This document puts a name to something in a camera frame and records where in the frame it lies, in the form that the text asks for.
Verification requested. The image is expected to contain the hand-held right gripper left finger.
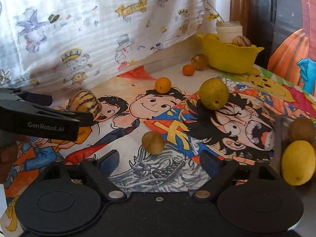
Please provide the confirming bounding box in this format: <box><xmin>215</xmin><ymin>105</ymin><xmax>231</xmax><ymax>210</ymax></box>
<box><xmin>32</xmin><ymin>149</ymin><xmax>127</xmax><ymax>200</ymax></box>

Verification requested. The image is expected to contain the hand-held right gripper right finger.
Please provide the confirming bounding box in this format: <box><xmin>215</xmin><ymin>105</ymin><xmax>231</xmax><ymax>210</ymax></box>
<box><xmin>192</xmin><ymin>150</ymin><xmax>289</xmax><ymax>200</ymax></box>

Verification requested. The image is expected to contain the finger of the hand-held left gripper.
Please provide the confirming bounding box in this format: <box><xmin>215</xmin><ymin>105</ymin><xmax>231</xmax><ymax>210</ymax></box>
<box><xmin>0</xmin><ymin>99</ymin><xmax>95</xmax><ymax>127</ymax></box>
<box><xmin>0</xmin><ymin>88</ymin><xmax>53</xmax><ymax>106</ymax></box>

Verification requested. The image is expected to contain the striped melon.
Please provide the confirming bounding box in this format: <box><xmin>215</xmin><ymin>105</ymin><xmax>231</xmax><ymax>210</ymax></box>
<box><xmin>233</xmin><ymin>36</ymin><xmax>252</xmax><ymax>47</ymax></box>
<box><xmin>68</xmin><ymin>89</ymin><xmax>102</xmax><ymax>121</ymax></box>

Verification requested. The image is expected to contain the small brown fruit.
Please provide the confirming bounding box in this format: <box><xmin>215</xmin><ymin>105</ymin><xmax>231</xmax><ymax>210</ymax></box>
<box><xmin>141</xmin><ymin>131</ymin><xmax>164</xmax><ymax>154</ymax></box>

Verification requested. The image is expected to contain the green mango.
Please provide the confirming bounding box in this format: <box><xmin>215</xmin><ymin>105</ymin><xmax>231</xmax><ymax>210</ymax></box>
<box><xmin>199</xmin><ymin>78</ymin><xmax>229</xmax><ymax>110</ymax></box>

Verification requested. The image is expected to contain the metal tray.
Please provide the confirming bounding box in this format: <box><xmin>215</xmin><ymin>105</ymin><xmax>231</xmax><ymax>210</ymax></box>
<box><xmin>273</xmin><ymin>115</ymin><xmax>316</xmax><ymax>188</ymax></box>

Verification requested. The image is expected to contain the yellow-orange kumquat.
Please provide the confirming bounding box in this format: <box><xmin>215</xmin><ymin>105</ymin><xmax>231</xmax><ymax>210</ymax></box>
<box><xmin>155</xmin><ymin>77</ymin><xmax>171</xmax><ymax>94</ymax></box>

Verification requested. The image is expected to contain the yellow lemon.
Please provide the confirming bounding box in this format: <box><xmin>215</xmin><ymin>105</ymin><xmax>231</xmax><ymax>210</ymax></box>
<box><xmin>281</xmin><ymin>140</ymin><xmax>316</xmax><ymax>186</ymax></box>

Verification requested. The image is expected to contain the brown kiwi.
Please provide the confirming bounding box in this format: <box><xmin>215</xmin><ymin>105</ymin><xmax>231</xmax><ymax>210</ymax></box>
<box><xmin>288</xmin><ymin>117</ymin><xmax>316</xmax><ymax>144</ymax></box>

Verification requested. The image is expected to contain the orange-brown round fruit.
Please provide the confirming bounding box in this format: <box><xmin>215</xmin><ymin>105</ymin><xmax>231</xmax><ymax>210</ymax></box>
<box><xmin>191</xmin><ymin>54</ymin><xmax>209</xmax><ymax>71</ymax></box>

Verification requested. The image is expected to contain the person's left hand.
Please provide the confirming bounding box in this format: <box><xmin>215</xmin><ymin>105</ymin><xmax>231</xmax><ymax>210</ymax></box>
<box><xmin>0</xmin><ymin>143</ymin><xmax>24</xmax><ymax>184</ymax></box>

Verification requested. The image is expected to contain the cartoon printed tablecloth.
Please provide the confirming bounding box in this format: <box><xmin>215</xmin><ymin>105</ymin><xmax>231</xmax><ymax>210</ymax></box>
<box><xmin>0</xmin><ymin>65</ymin><xmax>198</xmax><ymax>232</ymax></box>

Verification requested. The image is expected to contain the white cartoon printed blanket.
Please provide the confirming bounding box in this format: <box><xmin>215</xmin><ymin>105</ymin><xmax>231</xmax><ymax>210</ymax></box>
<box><xmin>0</xmin><ymin>0</ymin><xmax>223</xmax><ymax>90</ymax></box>

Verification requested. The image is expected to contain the yellow flower-shaped bowl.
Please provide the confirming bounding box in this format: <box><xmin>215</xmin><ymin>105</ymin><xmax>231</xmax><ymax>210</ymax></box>
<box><xmin>196</xmin><ymin>33</ymin><xmax>264</xmax><ymax>74</ymax></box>

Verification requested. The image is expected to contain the white cup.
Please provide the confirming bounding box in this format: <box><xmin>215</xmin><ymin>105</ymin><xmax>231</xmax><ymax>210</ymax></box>
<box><xmin>216</xmin><ymin>21</ymin><xmax>244</xmax><ymax>42</ymax></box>

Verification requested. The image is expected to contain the yellow flower twig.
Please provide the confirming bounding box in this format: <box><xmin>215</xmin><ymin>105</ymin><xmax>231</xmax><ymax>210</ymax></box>
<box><xmin>195</xmin><ymin>0</ymin><xmax>224</xmax><ymax>23</ymax></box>

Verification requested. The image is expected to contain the black door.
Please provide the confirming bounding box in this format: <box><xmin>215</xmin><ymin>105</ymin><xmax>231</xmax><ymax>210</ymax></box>
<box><xmin>248</xmin><ymin>0</ymin><xmax>307</xmax><ymax>67</ymax></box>

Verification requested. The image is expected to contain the wall poster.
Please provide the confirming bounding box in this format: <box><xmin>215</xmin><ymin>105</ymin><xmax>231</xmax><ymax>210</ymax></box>
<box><xmin>268</xmin><ymin>0</ymin><xmax>316</xmax><ymax>97</ymax></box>

